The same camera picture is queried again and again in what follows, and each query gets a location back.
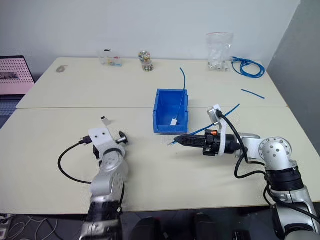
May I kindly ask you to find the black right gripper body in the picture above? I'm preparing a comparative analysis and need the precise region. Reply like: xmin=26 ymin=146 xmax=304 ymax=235
xmin=202 ymin=129 xmax=221 ymax=158

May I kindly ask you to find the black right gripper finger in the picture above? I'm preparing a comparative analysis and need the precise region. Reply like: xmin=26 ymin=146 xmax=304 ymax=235
xmin=178 ymin=133 xmax=207 ymax=142
xmin=173 ymin=139 xmax=207 ymax=149

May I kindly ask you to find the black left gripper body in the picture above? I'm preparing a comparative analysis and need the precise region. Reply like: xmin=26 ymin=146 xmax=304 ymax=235
xmin=92 ymin=144 xmax=102 ymax=161

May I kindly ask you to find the blue plastic bin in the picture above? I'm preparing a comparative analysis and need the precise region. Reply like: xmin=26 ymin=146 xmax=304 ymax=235
xmin=152 ymin=88 xmax=190 ymax=135

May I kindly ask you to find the dark rounded shape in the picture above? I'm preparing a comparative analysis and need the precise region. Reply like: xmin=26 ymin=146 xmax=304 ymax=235
xmin=190 ymin=212 xmax=220 ymax=240

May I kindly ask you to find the clear bag of white couplers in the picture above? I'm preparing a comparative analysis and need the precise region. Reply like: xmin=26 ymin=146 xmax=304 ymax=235
xmin=205 ymin=32 xmax=235 ymax=73

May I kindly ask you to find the clear jar of colourful beads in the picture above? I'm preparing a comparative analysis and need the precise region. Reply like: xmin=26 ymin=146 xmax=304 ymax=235
xmin=137 ymin=49 xmax=155 ymax=73

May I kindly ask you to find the clear plastic box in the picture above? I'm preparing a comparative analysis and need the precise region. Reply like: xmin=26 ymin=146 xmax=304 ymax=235
xmin=96 ymin=48 xmax=124 ymax=68

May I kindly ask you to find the laptop with pink screen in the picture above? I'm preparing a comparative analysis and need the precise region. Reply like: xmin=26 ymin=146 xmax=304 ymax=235
xmin=0 ymin=55 xmax=36 ymax=126

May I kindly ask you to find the grey partition panel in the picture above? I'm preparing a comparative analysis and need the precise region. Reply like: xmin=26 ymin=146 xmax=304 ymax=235
xmin=265 ymin=0 xmax=320 ymax=161

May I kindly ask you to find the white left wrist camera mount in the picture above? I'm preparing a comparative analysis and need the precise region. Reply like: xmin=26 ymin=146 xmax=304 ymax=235
xmin=87 ymin=127 xmax=114 ymax=152

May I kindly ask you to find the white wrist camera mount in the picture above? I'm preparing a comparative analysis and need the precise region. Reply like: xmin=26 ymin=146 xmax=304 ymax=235
xmin=206 ymin=103 xmax=230 ymax=157
xmin=87 ymin=127 xmax=114 ymax=152

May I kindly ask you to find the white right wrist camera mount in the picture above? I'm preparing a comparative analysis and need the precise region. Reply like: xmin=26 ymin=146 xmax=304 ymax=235
xmin=206 ymin=103 xmax=230 ymax=157

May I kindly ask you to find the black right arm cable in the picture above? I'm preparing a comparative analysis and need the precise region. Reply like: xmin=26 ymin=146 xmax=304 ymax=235
xmin=216 ymin=109 xmax=267 ymax=180

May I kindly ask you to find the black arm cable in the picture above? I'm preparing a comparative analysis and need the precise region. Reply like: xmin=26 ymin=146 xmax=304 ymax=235
xmin=57 ymin=135 xmax=94 ymax=185
xmin=216 ymin=109 xmax=267 ymax=180

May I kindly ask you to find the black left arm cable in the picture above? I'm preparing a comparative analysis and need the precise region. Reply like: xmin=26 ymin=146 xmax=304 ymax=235
xmin=57 ymin=135 xmax=94 ymax=185

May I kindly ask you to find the short blue cable piece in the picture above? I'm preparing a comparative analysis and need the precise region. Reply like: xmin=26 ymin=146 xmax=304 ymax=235
xmin=240 ymin=88 xmax=266 ymax=100

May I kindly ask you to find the coiled blue network cable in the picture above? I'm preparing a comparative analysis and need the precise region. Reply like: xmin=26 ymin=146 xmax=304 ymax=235
xmin=230 ymin=56 xmax=266 ymax=79

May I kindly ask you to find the white floor cable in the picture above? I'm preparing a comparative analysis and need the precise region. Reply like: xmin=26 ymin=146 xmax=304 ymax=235
xmin=0 ymin=213 xmax=67 ymax=240

